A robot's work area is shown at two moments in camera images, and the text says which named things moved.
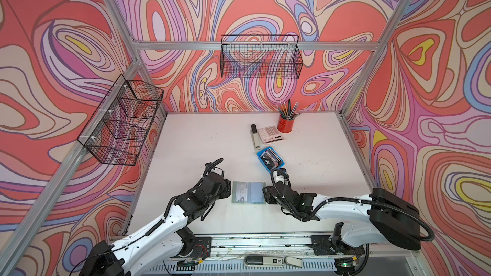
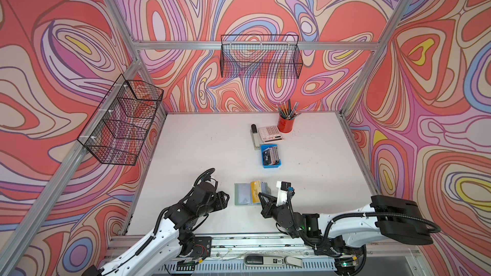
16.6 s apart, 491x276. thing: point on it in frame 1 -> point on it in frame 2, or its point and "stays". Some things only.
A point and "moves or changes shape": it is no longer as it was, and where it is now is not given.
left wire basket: (117, 133) stays
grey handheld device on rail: (272, 260) stays
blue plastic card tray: (270, 159) moves or changes shape
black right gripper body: (272, 200) -> (273, 211)
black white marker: (256, 137) stays
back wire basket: (260, 56) stays
